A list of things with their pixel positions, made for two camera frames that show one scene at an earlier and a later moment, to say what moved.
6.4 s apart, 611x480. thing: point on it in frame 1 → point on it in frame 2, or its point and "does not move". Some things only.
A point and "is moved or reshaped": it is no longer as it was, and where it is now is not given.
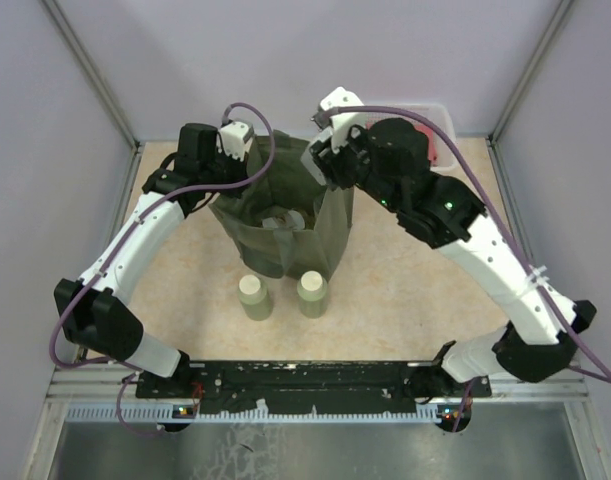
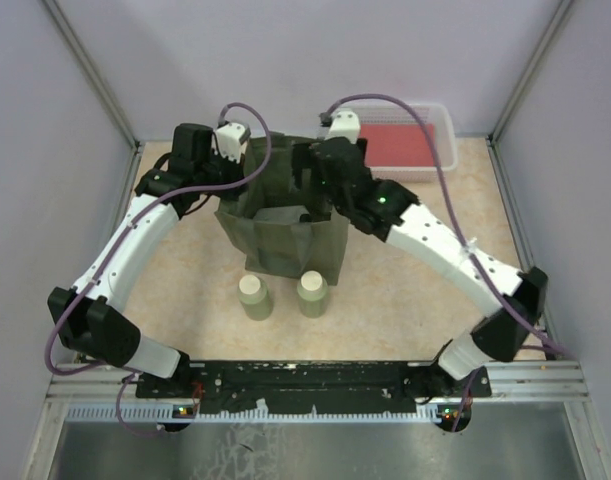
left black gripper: (241, 167) does not move
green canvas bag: (287, 221) does not move
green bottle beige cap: (312, 289) does not move
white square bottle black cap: (317, 152) is moved or reshaped
